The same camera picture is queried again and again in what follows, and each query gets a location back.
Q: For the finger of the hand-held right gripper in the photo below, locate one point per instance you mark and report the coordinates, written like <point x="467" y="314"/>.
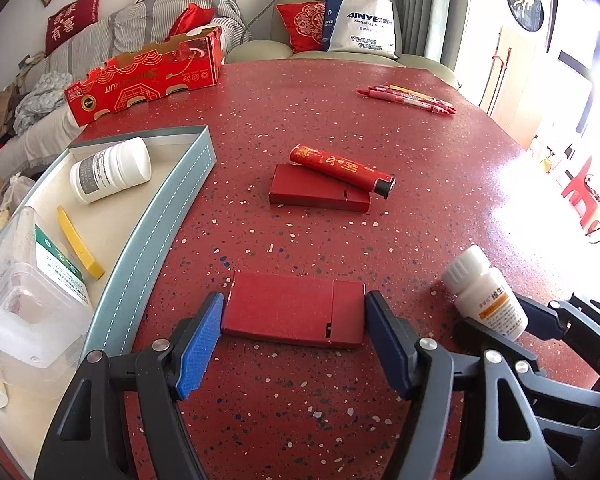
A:
<point x="535" y="382"/>
<point x="545" y="320"/>

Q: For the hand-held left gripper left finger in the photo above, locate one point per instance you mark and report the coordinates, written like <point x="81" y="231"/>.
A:
<point x="200" y="345"/>

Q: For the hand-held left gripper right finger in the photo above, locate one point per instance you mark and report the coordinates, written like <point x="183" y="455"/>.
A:
<point x="390" y="345"/>

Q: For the white bottle orange label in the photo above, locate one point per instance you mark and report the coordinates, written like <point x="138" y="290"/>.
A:
<point x="490" y="300"/>

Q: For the grey box white lining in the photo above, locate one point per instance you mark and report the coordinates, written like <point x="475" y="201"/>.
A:
<point x="145" y="250"/>

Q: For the yellow plastic strip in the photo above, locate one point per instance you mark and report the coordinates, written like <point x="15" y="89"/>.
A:
<point x="77" y="245"/>

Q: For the clear plastic container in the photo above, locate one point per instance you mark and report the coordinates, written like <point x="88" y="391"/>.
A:
<point x="25" y="310"/>

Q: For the white bottle blue label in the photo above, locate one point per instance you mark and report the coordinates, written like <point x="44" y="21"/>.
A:
<point x="110" y="170"/>

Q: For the red plastic chair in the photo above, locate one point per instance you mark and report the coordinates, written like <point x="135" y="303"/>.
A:
<point x="582" y="195"/>

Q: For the red cylindrical lighter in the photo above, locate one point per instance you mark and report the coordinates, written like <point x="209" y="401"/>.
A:
<point x="340" y="165"/>

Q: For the brown cardboard board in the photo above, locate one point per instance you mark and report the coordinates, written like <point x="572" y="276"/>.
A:
<point x="520" y="80"/>

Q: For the red pen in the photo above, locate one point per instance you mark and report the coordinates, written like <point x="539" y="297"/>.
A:
<point x="430" y="105"/>
<point x="380" y="93"/>

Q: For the thin red rod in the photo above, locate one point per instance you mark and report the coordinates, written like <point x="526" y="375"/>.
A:
<point x="499" y="80"/>

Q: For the yellow pencil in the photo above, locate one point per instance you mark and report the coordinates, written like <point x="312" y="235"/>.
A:
<point x="407" y="90"/>

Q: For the red cardboard box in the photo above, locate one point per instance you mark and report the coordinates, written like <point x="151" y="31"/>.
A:
<point x="130" y="80"/>

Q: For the grey crumpled blanket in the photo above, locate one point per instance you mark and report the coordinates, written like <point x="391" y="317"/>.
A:
<point x="42" y="100"/>

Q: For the beige armchair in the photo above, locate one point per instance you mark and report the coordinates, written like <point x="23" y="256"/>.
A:
<point x="260" y="50"/>

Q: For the pile of clothes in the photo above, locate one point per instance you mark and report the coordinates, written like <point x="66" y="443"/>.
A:
<point x="5" y="105"/>

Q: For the white and blue tote bag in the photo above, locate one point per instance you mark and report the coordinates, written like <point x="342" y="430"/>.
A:
<point x="365" y="25"/>

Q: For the red cloth bag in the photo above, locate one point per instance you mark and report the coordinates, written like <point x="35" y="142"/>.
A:
<point x="190" y="20"/>

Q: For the red patterned cushion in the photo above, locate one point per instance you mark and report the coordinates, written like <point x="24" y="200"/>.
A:
<point x="300" y="27"/>

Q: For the grey striped sofa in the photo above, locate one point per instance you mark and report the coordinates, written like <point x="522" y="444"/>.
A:
<point x="130" y="20"/>

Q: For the grey pleated curtain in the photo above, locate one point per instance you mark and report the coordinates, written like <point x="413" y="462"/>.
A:
<point x="420" y="0"/>

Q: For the red embroidered pillow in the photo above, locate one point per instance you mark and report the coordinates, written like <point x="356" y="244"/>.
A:
<point x="72" y="20"/>

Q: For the round black wall plate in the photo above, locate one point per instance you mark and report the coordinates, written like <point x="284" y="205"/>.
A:
<point x="525" y="5"/>

